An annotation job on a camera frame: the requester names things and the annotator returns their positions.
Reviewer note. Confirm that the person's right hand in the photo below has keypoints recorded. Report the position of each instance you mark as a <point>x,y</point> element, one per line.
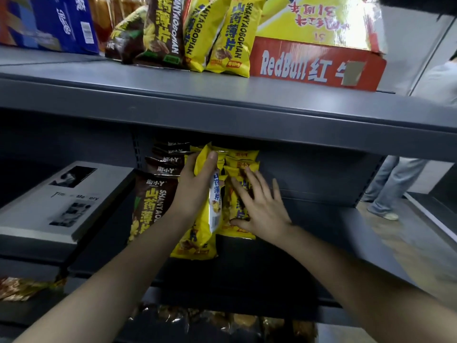
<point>267,214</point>

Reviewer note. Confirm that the person's left hand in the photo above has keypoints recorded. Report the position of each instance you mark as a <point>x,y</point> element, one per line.
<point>192,192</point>

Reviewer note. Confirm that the dark grey metal shelf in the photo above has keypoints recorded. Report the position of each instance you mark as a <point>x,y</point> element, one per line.
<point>250,114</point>

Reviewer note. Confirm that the person's right forearm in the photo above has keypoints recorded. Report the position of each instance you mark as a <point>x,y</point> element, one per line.
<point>357,289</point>

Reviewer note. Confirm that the person's left forearm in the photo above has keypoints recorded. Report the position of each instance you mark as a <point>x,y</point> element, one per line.
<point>107,289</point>

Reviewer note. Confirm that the white printed flat box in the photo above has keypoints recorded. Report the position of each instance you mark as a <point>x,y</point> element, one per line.
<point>64,200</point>

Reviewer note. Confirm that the orange wrapped snacks on shelf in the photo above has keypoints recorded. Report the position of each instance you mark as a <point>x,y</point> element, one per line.
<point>58,283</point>

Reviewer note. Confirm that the pile of wrapped pastries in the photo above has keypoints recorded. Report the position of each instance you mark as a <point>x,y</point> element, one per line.
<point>214,321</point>

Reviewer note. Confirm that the pack of orange drink bottles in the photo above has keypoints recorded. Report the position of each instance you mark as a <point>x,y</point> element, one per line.
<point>103,17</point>

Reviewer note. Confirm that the pile of red-brown foil packets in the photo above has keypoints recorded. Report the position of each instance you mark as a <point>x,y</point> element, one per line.
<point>21,289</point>

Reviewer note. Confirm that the yellow printed carton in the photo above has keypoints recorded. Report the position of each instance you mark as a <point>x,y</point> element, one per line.
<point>321,21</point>

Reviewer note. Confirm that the blue drink carton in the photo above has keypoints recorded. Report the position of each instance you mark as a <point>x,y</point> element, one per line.
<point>46,24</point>

